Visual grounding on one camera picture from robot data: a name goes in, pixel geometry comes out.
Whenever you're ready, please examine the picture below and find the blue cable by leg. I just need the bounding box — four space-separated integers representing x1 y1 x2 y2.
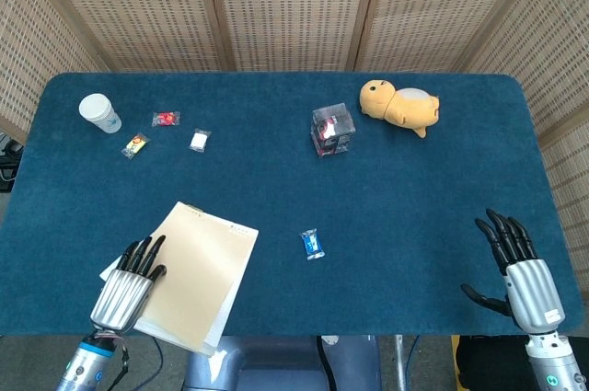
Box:
407 335 422 367

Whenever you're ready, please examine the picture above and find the dark floor cable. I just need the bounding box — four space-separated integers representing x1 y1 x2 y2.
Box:
137 338 166 390

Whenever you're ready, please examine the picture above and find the yellow plush toy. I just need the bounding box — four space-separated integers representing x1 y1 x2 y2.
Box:
359 79 441 139

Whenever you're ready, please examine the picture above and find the white paper cup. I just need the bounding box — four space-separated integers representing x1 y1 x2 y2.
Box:
77 93 123 134

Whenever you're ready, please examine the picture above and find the clear box with toy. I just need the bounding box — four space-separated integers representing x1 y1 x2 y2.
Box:
309 102 358 158

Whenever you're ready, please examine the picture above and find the red candy packet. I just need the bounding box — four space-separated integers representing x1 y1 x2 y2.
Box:
151 110 181 128

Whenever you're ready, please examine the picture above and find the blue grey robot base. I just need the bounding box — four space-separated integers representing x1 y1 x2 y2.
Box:
182 335 383 391

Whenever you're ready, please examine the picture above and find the yellow green candy packet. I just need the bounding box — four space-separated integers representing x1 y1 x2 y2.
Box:
121 132 152 160

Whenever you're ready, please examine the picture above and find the metal table leg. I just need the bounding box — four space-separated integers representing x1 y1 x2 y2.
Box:
393 335 409 391

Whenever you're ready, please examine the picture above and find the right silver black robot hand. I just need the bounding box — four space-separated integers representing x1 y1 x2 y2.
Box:
459 208 566 333

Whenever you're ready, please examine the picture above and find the woven bamboo screen panel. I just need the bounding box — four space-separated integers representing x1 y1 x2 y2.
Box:
0 0 107 144
202 0 383 73
353 0 553 73
22 0 236 73
459 0 589 291

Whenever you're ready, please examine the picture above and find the black equipment beside table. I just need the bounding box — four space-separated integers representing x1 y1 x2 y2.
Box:
0 132 24 194

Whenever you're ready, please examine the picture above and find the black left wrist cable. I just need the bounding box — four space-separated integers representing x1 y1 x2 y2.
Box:
105 339 132 391

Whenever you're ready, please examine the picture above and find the black yellow bag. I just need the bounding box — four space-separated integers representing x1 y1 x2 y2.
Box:
453 334 535 391

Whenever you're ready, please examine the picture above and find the white candy packet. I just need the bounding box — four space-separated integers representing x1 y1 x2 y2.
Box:
188 128 213 153

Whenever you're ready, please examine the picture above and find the blue candy packet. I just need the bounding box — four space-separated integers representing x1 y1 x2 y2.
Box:
299 226 327 261

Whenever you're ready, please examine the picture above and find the beige paper notepad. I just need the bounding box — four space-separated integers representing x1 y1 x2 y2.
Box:
99 201 260 358

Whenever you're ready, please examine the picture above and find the black cable on base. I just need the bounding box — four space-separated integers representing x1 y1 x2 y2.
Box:
315 335 336 391

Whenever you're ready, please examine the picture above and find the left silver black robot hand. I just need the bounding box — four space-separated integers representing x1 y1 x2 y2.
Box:
89 234 167 332

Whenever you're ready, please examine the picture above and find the blue table mat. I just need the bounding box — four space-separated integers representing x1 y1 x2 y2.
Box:
0 71 585 337

